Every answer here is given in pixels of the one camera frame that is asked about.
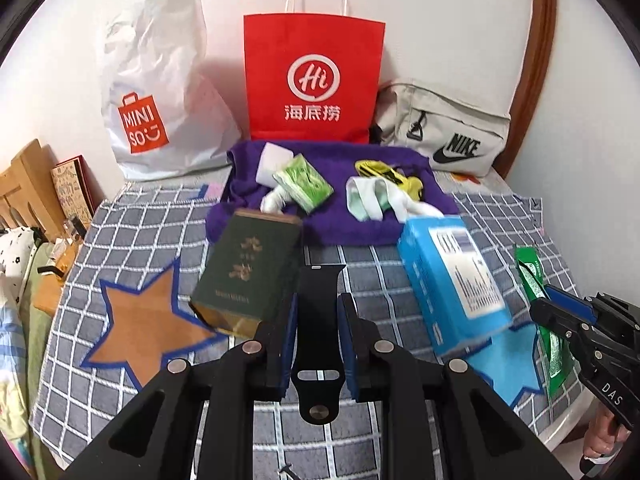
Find person's right hand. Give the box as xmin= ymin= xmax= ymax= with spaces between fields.
xmin=582 ymin=403 xmax=630 ymax=458

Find grey checkered bed cover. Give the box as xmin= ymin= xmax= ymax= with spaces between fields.
xmin=30 ymin=178 xmax=576 ymax=479

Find blue tissue box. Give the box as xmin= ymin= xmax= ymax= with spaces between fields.
xmin=397 ymin=216 xmax=512 ymax=358

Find white spotted pillow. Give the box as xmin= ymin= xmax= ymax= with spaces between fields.
xmin=0 ymin=226 xmax=37 ymax=304

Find green packaged wipes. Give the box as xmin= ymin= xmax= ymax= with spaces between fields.
xmin=273 ymin=154 xmax=334 ymax=214

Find beige Nike waist bag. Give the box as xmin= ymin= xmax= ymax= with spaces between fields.
xmin=374 ymin=79 xmax=511 ymax=178

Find wooden headboard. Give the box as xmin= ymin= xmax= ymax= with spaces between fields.
xmin=0 ymin=140 xmax=65 ymax=242

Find dark green tin box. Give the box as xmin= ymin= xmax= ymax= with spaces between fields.
xmin=190 ymin=209 xmax=303 ymax=339

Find black watch strap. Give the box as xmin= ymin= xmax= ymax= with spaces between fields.
xmin=290 ymin=261 xmax=347 ymax=427

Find white glove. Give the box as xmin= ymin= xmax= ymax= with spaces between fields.
xmin=385 ymin=182 xmax=444 ymax=223

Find green snack packet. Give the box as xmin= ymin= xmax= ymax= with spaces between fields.
xmin=514 ymin=246 xmax=574 ymax=398

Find purple towel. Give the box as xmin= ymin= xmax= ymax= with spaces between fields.
xmin=205 ymin=141 xmax=459 ymax=246

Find red paper bag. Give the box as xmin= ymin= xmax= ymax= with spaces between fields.
xmin=243 ymin=0 xmax=385 ymax=144

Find white foam block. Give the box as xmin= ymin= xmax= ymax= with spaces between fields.
xmin=255 ymin=143 xmax=293 ymax=214

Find white Miniso plastic bag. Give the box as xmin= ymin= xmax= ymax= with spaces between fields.
xmin=101 ymin=0 xmax=241 ymax=181

